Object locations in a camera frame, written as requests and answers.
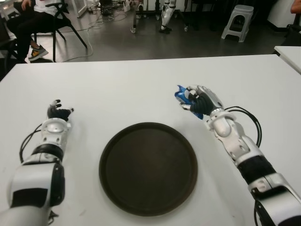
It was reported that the grey plastic stool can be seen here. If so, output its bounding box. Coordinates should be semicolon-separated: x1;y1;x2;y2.
221;4;254;43

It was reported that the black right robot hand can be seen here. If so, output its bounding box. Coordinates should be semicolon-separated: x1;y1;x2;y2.
180;84;225;116

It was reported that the white side table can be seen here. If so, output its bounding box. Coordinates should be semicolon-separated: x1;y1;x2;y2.
274;46;301;76

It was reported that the black folding chair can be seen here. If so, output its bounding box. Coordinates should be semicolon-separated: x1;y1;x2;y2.
32;0;88;62

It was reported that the black office chair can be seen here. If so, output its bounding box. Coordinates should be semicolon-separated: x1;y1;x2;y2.
283;14;301;47

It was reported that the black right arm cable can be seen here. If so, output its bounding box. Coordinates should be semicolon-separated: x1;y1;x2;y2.
224;106;262;148

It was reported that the blue Oreo cookie packet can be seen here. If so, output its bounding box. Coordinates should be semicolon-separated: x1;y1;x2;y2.
174;84;204;120

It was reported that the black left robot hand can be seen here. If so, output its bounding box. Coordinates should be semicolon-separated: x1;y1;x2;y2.
47;99;75;122

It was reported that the white framed glass panel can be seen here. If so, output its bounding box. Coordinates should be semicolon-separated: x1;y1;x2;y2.
70;0;88;18

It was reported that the white humanoid robot leg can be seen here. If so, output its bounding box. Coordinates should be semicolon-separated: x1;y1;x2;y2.
158;0;177;33

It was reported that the black wheeled metal frame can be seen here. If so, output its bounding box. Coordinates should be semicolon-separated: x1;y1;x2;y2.
130;0;189;33

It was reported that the seated person in black trousers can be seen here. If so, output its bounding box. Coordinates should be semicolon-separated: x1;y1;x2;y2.
7;0;59;62

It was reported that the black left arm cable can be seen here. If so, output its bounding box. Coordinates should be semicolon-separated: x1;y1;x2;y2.
18;123;44;163

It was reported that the round dark brown tray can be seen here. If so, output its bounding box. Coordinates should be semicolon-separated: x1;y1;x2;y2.
98;121;198;217

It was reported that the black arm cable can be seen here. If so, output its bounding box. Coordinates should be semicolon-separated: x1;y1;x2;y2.
224;106;262;148
18;123;44;163

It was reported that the white floor cable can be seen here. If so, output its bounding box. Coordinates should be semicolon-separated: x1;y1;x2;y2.
64;18;104;62

